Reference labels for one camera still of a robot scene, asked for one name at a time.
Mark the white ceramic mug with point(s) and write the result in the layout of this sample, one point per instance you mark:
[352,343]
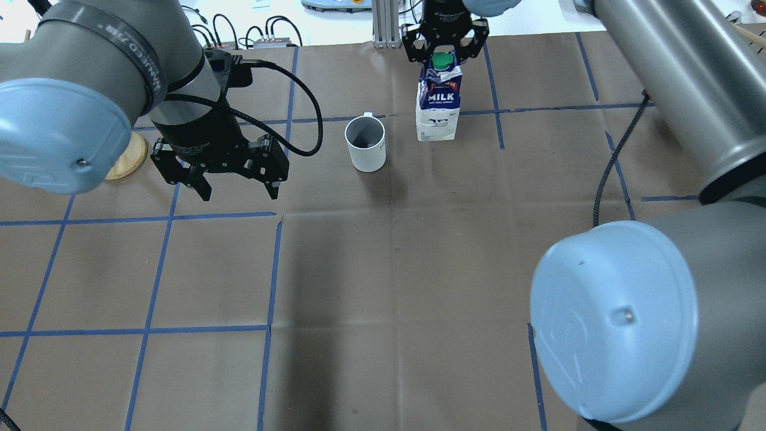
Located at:
[365,138]

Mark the blue white milk carton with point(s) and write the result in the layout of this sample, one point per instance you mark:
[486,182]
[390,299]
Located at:
[438,105]

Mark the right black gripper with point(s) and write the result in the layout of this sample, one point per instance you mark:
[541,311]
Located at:
[443,23]

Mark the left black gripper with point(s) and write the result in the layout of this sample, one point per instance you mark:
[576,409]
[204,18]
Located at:
[200,133]

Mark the wooden mug tree stand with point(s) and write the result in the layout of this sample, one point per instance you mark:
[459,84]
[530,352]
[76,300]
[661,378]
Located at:
[131,159]

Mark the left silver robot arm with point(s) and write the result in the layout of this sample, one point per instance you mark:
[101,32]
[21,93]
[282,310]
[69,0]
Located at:
[71,94]

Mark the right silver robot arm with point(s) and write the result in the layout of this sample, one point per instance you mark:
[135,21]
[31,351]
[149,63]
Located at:
[658,323]

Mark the aluminium frame post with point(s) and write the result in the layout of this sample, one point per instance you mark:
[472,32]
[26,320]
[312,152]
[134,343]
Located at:
[386,33]

